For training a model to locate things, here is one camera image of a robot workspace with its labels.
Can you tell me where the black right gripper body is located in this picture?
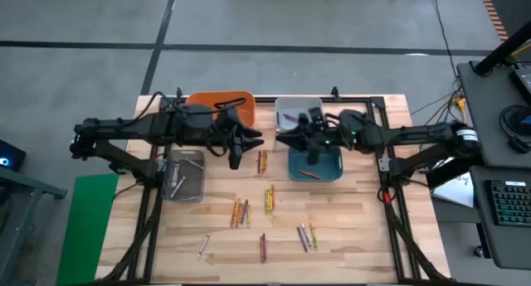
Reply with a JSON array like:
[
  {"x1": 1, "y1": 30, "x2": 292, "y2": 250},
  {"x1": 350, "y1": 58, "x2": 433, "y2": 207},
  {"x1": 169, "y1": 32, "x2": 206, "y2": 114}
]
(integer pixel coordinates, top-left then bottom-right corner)
[{"x1": 304, "y1": 119, "x2": 339, "y2": 166}]

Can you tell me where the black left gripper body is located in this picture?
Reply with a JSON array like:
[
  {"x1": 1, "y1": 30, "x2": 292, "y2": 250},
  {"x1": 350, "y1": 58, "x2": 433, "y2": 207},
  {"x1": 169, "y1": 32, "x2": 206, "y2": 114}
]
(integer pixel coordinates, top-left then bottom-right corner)
[{"x1": 215, "y1": 126, "x2": 246, "y2": 172}]

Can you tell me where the orange plastic bin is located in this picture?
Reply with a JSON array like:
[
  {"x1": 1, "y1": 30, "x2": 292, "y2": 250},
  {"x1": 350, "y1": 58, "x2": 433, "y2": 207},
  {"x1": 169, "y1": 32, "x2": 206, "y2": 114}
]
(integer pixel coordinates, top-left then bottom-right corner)
[{"x1": 185, "y1": 90, "x2": 257, "y2": 129}]

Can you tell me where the white plastic bin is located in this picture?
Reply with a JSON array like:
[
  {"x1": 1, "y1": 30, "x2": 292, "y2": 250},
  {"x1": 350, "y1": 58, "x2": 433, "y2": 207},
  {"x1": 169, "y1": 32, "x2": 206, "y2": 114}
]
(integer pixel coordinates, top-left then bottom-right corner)
[{"x1": 274, "y1": 96, "x2": 325, "y2": 133}]

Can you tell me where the teal plastic bin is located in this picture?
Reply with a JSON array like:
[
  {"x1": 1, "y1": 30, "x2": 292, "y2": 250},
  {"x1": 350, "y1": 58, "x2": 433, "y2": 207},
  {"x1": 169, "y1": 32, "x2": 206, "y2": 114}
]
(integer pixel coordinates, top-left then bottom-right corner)
[{"x1": 287, "y1": 147, "x2": 344, "y2": 183}]

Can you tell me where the translucent grey plastic bin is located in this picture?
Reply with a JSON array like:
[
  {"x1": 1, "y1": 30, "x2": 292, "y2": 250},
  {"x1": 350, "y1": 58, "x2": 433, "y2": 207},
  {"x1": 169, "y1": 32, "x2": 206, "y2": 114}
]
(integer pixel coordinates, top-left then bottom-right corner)
[{"x1": 160, "y1": 148, "x2": 207, "y2": 203}]

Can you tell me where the black workstation beam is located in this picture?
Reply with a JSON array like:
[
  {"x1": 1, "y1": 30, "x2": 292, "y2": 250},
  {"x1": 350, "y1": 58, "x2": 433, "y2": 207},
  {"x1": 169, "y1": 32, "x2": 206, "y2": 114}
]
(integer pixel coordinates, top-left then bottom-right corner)
[{"x1": 426, "y1": 153, "x2": 485, "y2": 190}]

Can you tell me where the grey workstation desk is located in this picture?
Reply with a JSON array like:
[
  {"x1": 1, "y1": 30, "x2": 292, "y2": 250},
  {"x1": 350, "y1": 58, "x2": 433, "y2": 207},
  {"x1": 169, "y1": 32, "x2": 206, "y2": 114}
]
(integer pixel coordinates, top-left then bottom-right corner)
[{"x1": 455, "y1": 61, "x2": 531, "y2": 170}]

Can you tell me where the green floor mat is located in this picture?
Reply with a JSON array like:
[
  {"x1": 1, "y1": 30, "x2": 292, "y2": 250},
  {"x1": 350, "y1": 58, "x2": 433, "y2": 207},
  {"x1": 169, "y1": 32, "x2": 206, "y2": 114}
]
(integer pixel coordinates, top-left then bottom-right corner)
[{"x1": 56, "y1": 172, "x2": 120, "y2": 286}]

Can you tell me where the black headset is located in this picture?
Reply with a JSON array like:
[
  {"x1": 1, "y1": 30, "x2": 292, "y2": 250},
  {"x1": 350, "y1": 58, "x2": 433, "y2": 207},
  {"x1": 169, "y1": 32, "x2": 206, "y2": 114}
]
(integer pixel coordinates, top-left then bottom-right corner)
[{"x1": 499, "y1": 104, "x2": 531, "y2": 155}]

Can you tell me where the black backlit keyboard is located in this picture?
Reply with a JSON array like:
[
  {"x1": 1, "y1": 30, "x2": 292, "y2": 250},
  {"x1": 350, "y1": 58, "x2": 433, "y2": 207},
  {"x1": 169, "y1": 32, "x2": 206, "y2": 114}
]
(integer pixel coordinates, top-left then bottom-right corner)
[{"x1": 488, "y1": 179, "x2": 531, "y2": 228}]

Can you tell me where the black monitor pole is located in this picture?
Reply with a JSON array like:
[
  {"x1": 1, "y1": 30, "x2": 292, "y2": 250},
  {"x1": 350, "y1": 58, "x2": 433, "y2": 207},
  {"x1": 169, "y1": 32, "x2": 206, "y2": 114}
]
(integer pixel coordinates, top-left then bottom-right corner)
[{"x1": 474, "y1": 19, "x2": 531, "y2": 77}]

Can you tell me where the black desk device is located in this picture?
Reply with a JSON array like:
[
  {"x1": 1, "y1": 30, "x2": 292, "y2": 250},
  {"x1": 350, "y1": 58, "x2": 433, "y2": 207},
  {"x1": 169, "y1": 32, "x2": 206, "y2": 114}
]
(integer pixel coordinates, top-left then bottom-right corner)
[{"x1": 509, "y1": 64, "x2": 531, "y2": 107}]

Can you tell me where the grey keyboard tray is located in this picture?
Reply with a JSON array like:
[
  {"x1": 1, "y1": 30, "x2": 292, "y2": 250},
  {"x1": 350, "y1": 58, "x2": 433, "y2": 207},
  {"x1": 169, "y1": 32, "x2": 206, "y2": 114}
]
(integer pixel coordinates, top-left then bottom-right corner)
[{"x1": 468, "y1": 165, "x2": 531, "y2": 271}]

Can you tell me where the grey metal bench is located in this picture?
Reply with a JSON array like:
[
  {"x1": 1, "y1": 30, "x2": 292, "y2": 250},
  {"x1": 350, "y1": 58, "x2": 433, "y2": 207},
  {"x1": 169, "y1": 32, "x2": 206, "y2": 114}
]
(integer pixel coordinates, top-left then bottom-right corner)
[{"x1": 0, "y1": 166, "x2": 69, "y2": 286}]

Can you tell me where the black box with blue light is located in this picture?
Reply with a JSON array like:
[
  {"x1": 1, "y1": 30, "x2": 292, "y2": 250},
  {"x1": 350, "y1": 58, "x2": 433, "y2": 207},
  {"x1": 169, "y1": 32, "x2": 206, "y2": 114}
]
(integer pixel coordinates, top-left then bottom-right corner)
[{"x1": 0, "y1": 138, "x2": 27, "y2": 174}]

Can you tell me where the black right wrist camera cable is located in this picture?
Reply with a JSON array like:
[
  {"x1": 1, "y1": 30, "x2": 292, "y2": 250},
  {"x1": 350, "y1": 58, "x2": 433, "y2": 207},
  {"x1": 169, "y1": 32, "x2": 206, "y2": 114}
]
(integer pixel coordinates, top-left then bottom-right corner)
[{"x1": 323, "y1": 110, "x2": 348, "y2": 129}]

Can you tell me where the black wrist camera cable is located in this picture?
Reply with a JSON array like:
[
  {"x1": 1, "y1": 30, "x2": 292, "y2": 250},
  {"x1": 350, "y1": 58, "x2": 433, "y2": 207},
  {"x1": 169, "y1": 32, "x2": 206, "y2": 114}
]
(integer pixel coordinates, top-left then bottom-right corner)
[
  {"x1": 134, "y1": 90, "x2": 248, "y2": 125},
  {"x1": 323, "y1": 110, "x2": 348, "y2": 129}
]

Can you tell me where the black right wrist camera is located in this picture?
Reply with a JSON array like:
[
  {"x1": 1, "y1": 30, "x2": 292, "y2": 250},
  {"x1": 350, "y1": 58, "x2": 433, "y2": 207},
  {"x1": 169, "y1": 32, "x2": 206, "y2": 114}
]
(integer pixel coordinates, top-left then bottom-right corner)
[{"x1": 299, "y1": 106, "x2": 325, "y2": 125}]

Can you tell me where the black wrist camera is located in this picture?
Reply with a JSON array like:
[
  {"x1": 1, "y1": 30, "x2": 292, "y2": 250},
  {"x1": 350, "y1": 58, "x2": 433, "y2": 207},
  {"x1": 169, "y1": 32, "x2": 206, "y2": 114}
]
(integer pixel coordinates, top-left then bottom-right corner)
[
  {"x1": 299, "y1": 106, "x2": 325, "y2": 125},
  {"x1": 215, "y1": 107, "x2": 241, "y2": 128}
]

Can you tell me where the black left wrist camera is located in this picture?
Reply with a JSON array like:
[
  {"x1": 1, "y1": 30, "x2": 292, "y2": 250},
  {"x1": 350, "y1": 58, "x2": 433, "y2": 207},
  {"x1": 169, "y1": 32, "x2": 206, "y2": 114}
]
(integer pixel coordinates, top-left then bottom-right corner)
[{"x1": 215, "y1": 107, "x2": 241, "y2": 128}]

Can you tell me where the black left wrist camera cable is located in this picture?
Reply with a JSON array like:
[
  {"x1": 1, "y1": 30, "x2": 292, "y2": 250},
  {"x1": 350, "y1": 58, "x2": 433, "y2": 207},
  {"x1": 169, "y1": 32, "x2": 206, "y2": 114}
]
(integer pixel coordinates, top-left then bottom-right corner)
[{"x1": 134, "y1": 90, "x2": 248, "y2": 125}]

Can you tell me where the yellow cable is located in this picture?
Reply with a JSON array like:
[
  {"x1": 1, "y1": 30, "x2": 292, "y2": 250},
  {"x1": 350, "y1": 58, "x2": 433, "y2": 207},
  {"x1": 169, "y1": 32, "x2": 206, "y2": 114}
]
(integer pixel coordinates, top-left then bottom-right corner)
[{"x1": 431, "y1": 93, "x2": 469, "y2": 143}]

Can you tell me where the long black cable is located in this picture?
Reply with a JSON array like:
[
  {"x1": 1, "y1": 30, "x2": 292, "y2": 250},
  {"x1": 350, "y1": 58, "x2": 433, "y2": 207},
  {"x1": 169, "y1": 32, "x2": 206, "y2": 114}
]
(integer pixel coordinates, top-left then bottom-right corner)
[{"x1": 430, "y1": 0, "x2": 462, "y2": 92}]

